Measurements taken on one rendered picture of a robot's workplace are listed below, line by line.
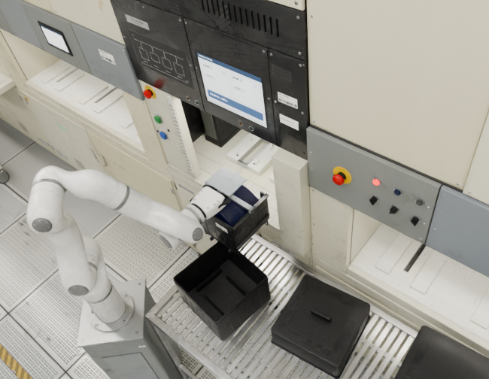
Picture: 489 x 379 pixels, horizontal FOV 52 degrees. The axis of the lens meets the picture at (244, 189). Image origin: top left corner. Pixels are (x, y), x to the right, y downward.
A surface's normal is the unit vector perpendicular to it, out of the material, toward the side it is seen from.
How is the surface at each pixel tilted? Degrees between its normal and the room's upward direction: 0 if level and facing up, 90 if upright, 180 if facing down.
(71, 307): 0
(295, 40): 90
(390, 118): 90
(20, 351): 0
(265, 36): 90
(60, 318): 0
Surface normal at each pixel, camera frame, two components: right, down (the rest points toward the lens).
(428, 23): -0.63, 0.63
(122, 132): -0.12, -0.65
